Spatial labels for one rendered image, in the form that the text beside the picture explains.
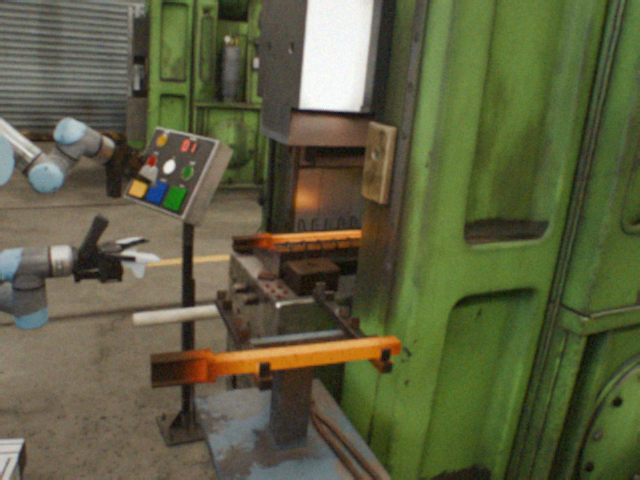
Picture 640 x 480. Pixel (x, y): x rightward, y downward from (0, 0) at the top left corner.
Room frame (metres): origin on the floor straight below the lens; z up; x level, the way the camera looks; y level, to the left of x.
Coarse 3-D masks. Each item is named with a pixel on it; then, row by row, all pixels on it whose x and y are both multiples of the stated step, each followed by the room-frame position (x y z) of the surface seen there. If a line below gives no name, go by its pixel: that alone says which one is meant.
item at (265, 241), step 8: (336, 232) 1.57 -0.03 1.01; (344, 232) 1.58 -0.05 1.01; (352, 232) 1.59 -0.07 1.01; (360, 232) 1.60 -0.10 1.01; (240, 240) 1.42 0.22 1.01; (248, 240) 1.43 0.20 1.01; (256, 240) 1.45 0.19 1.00; (264, 240) 1.46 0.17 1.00; (272, 240) 1.46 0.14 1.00; (280, 240) 1.47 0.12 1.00; (288, 240) 1.48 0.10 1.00; (240, 248) 1.42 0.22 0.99; (248, 248) 1.43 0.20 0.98
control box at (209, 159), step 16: (160, 128) 2.02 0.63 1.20; (176, 144) 1.92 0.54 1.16; (192, 144) 1.88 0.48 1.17; (208, 144) 1.85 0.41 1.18; (160, 160) 1.92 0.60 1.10; (176, 160) 1.88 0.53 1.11; (192, 160) 1.84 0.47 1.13; (208, 160) 1.81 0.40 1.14; (224, 160) 1.85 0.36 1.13; (160, 176) 1.88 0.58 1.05; (176, 176) 1.84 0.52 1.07; (192, 176) 1.80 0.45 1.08; (208, 176) 1.80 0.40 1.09; (128, 192) 1.92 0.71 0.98; (192, 192) 1.76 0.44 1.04; (208, 192) 1.80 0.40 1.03; (160, 208) 1.79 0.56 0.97; (192, 208) 1.75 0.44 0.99; (192, 224) 1.77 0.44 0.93
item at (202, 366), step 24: (384, 336) 0.89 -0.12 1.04; (168, 360) 0.72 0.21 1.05; (192, 360) 0.74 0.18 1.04; (216, 360) 0.75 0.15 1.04; (240, 360) 0.76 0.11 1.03; (264, 360) 0.78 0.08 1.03; (288, 360) 0.79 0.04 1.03; (312, 360) 0.81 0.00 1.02; (336, 360) 0.82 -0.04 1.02; (168, 384) 0.72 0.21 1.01
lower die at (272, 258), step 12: (336, 228) 1.71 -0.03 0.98; (348, 228) 1.72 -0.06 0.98; (360, 228) 1.73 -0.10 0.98; (300, 240) 1.49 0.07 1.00; (312, 240) 1.50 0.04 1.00; (324, 240) 1.52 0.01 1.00; (348, 240) 1.56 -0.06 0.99; (264, 252) 1.50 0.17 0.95; (276, 252) 1.42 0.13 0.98; (288, 252) 1.41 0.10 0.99; (300, 252) 1.43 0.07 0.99; (312, 252) 1.45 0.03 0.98; (324, 252) 1.47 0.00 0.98; (348, 252) 1.50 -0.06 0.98; (264, 264) 1.49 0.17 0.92; (276, 264) 1.42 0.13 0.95
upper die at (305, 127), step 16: (272, 112) 1.51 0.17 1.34; (288, 112) 1.41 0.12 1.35; (304, 112) 1.42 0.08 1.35; (320, 112) 1.44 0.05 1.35; (336, 112) 1.46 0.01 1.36; (352, 112) 1.49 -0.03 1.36; (368, 112) 1.51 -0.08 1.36; (272, 128) 1.50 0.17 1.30; (288, 128) 1.41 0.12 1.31; (304, 128) 1.42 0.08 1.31; (320, 128) 1.44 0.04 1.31; (336, 128) 1.47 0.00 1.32; (352, 128) 1.49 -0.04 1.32; (368, 128) 1.51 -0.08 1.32; (288, 144) 1.40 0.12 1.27; (304, 144) 1.42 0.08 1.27; (320, 144) 1.45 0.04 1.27; (336, 144) 1.47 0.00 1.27; (352, 144) 1.49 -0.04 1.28
